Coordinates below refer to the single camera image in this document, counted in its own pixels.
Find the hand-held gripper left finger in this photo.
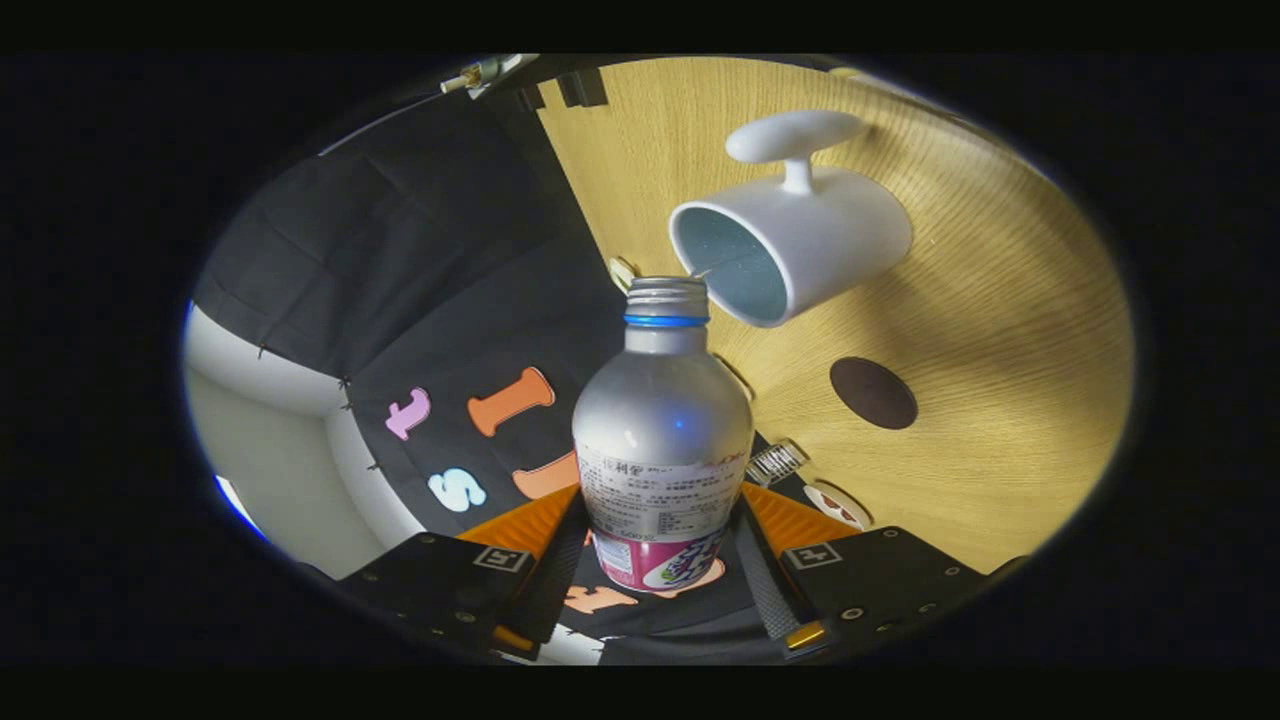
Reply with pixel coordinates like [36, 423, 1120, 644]
[338, 485, 594, 661]

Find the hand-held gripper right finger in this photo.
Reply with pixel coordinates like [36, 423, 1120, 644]
[735, 483, 991, 661]

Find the silver juice bottle red label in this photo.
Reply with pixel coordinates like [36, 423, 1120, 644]
[572, 276, 755, 593]

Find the dark brown round coaster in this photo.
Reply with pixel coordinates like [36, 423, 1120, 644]
[829, 356, 919, 431]

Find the white cup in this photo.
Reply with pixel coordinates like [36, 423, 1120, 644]
[668, 109, 914, 329]

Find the white round plate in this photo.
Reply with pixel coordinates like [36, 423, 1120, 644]
[803, 482, 873, 531]

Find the metal mesh holder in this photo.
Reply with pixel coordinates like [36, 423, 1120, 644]
[745, 438, 809, 488]

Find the wooden table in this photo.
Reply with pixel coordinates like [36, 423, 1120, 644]
[535, 57, 1136, 576]

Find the large black flat block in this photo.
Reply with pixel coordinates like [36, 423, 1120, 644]
[557, 68, 608, 108]

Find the white metal clamp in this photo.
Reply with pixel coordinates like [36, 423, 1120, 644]
[440, 55, 541, 96]

